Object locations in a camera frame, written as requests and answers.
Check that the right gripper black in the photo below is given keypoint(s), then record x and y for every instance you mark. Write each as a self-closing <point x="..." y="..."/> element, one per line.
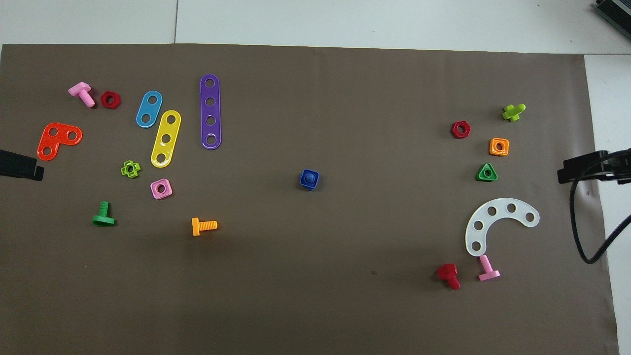
<point x="621" y="165"/>

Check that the blue square plastic nut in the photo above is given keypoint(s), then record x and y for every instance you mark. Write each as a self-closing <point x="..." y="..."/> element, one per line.
<point x="302" y="182"/>

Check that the orange angled three-hole plate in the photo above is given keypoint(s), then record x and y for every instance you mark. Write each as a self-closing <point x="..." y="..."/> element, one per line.
<point x="50" y="140"/>

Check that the white curved five-hole plate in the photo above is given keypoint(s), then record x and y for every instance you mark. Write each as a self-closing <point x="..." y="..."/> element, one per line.
<point x="502" y="207"/>

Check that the orange square plastic nut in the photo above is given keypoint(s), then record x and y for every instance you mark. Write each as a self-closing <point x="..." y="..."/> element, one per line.
<point x="493" y="150"/>

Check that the lime green cross-head bolt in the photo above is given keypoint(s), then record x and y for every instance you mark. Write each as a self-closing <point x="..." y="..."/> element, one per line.
<point x="512" y="113"/>

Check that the green triangular plastic nut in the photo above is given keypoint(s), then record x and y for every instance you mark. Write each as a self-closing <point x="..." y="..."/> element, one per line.
<point x="480" y="176"/>

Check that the pink plastic bolt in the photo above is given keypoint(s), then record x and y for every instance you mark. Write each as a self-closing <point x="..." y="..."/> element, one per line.
<point x="488" y="273"/>
<point x="81" y="90"/>

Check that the dark green plastic bolt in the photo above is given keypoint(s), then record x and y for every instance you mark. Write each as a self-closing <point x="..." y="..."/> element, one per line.
<point x="103" y="220"/>

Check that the lime green cross nut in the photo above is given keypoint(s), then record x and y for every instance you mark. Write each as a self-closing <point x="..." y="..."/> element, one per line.
<point x="124" y="170"/>

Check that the red hexagonal plastic nut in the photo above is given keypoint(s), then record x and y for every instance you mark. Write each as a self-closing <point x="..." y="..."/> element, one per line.
<point x="454" y="130"/>
<point x="103" y="100"/>

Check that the blue two-hole plate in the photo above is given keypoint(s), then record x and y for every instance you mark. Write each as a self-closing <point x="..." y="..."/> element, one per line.
<point x="149" y="109"/>

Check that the pink square plastic nut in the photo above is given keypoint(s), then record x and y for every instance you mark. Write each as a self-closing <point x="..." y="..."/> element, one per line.
<point x="167" y="193"/>

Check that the yellow three-hole plate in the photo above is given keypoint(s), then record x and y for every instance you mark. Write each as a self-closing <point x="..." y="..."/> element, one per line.
<point x="168" y="129"/>

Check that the red plastic bolt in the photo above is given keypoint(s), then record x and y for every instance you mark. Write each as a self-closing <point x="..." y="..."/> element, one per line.
<point x="447" y="272"/>

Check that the black ribbed device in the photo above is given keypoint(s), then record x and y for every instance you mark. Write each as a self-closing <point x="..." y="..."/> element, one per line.
<point x="616" y="10"/>

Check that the orange plastic bolt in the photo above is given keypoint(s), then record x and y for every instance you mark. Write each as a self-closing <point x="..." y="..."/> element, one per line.
<point x="204" y="226"/>

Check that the purple four-hole plate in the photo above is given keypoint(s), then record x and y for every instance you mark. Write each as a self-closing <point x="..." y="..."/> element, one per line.
<point x="210" y="111"/>

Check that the brown paper mat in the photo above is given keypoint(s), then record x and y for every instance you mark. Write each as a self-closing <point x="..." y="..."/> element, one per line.
<point x="315" y="271"/>

